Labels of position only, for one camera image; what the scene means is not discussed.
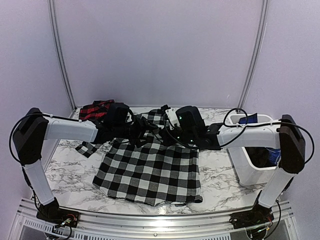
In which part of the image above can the blue plaid shirt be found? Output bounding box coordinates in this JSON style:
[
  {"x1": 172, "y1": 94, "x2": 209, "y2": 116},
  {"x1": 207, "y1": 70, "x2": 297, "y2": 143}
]
[{"x1": 238, "y1": 113, "x2": 258, "y2": 124}]

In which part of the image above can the red black plaid shirt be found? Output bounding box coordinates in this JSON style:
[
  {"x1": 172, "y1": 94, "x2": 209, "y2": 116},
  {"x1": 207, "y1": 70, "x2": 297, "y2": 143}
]
[{"x1": 78, "y1": 99, "x2": 115, "y2": 121}]

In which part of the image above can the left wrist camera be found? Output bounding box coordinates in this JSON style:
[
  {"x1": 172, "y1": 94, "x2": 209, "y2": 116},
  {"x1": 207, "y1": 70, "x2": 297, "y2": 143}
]
[{"x1": 104, "y1": 103, "x2": 130, "y2": 125}]

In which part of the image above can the black white plaid shirt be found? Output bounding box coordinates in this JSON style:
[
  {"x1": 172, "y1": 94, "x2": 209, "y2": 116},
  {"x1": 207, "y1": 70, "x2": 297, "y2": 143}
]
[{"x1": 75, "y1": 108, "x2": 204, "y2": 206}]

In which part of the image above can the aluminium corner post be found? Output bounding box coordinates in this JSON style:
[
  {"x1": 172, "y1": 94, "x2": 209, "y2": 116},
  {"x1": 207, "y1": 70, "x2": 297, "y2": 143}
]
[
  {"x1": 237, "y1": 0, "x2": 270, "y2": 108},
  {"x1": 48, "y1": 0, "x2": 77, "y2": 111}
]

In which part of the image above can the black garment in bin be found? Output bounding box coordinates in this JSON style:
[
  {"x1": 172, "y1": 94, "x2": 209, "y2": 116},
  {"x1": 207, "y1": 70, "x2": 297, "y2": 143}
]
[{"x1": 245, "y1": 147, "x2": 280, "y2": 168}]

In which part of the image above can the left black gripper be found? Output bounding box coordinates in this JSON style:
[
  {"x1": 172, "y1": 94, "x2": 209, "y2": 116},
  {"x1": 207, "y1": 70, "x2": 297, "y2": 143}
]
[{"x1": 113, "y1": 116, "x2": 158, "y2": 148}]

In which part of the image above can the aluminium front frame rail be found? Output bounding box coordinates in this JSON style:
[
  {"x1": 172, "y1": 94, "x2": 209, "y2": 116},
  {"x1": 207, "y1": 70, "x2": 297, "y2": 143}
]
[{"x1": 8, "y1": 198, "x2": 302, "y2": 240}]

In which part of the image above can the left aluminium corner post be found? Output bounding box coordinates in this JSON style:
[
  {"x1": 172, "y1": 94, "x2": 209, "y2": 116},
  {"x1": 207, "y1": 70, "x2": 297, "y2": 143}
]
[{"x1": 48, "y1": 0, "x2": 77, "y2": 111}]

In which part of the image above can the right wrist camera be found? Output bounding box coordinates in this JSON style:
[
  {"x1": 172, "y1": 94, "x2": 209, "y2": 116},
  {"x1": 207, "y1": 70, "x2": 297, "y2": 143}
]
[{"x1": 165, "y1": 105, "x2": 206, "y2": 132}]

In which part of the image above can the right aluminium corner post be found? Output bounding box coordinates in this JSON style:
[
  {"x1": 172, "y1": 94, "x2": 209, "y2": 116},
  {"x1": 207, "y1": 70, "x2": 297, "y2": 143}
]
[{"x1": 237, "y1": 0, "x2": 270, "y2": 108}]

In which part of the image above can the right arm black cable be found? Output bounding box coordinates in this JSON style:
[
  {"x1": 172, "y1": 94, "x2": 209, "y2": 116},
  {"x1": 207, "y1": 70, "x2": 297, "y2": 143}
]
[{"x1": 219, "y1": 107, "x2": 315, "y2": 166}]

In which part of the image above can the white plastic bin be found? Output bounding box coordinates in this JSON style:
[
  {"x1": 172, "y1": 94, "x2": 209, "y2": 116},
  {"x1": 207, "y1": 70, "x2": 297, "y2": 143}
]
[{"x1": 218, "y1": 114, "x2": 280, "y2": 186}]

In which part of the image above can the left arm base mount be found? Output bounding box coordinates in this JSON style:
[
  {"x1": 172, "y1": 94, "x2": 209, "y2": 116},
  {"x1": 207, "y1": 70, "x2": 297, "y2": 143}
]
[{"x1": 36, "y1": 203, "x2": 80, "y2": 228}]

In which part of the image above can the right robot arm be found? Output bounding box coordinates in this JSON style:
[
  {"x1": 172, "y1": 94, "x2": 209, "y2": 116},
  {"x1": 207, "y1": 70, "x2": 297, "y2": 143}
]
[{"x1": 159, "y1": 113, "x2": 306, "y2": 224}]

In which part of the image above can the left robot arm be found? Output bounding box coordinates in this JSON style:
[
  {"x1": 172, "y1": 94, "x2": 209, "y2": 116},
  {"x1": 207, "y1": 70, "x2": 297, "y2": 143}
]
[{"x1": 9, "y1": 107, "x2": 158, "y2": 223}]

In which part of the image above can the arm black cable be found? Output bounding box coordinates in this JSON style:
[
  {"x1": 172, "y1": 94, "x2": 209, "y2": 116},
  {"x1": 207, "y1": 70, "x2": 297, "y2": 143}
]
[
  {"x1": 219, "y1": 107, "x2": 315, "y2": 166},
  {"x1": 8, "y1": 112, "x2": 53, "y2": 167}
]

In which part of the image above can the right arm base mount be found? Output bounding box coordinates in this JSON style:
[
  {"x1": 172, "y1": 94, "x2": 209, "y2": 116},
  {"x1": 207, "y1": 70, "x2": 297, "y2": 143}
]
[{"x1": 229, "y1": 203, "x2": 275, "y2": 229}]

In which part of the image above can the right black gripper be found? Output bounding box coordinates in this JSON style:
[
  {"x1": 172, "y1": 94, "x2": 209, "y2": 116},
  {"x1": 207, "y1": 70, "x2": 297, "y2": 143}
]
[{"x1": 158, "y1": 125, "x2": 197, "y2": 147}]

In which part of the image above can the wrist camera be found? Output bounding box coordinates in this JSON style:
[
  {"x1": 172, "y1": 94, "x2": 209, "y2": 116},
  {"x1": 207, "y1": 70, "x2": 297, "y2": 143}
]
[
  {"x1": 104, "y1": 103, "x2": 130, "y2": 125},
  {"x1": 165, "y1": 105, "x2": 206, "y2": 132}
]

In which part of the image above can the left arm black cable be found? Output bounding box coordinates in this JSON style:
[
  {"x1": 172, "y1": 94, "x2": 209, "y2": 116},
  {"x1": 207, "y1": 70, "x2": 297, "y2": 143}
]
[{"x1": 8, "y1": 112, "x2": 53, "y2": 167}]

